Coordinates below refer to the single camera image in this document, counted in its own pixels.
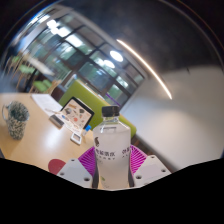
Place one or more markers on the speckled green-white mug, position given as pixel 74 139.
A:
pixel 17 123

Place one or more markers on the small white box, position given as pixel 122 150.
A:
pixel 76 138

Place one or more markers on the black tablet with stickers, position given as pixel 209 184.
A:
pixel 77 114

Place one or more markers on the small dark flat box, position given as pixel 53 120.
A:
pixel 56 121

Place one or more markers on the clear plastic water bottle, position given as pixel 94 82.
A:
pixel 111 150

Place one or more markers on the dark-framed window wall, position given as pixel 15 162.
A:
pixel 86 71

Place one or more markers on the flat round red coaster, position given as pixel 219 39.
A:
pixel 56 166

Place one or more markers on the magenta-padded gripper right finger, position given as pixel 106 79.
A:
pixel 150 168

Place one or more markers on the black pendant lamps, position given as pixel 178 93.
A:
pixel 116 56

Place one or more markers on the curved linear ceiling light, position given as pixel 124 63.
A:
pixel 146 68

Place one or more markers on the wooden chairs with green seats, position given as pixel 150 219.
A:
pixel 36 85

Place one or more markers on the small blue-capped bottle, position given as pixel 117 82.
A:
pixel 86 130

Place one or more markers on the green upholstered bench backrest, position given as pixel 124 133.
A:
pixel 83 93

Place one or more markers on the white paper sheets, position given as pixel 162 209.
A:
pixel 45 101

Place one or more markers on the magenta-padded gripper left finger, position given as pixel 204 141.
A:
pixel 75 171

